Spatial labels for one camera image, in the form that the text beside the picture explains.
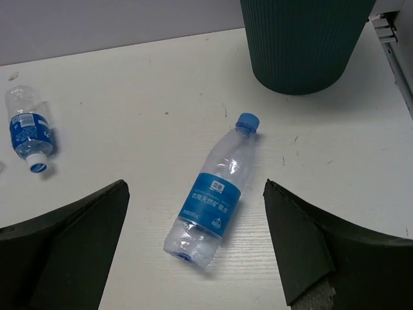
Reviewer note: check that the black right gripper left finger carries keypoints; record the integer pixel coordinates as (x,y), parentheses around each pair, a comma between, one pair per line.
(61,259)

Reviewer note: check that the blue-label water bottle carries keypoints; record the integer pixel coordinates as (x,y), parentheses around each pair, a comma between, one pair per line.
(211,203)

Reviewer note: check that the aluminium frame rail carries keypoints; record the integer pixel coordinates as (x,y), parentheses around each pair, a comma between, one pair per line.
(386,31)

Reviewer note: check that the Pocari Sweat bottle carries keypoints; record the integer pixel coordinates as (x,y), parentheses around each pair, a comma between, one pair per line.
(30,132)

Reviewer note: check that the dark green ribbed bin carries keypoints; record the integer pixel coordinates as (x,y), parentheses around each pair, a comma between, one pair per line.
(300,47)

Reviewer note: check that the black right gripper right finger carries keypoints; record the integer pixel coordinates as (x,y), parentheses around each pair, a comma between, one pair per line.
(326,262)

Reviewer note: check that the small paper scrap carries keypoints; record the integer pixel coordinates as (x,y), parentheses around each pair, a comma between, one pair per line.
(13,76)

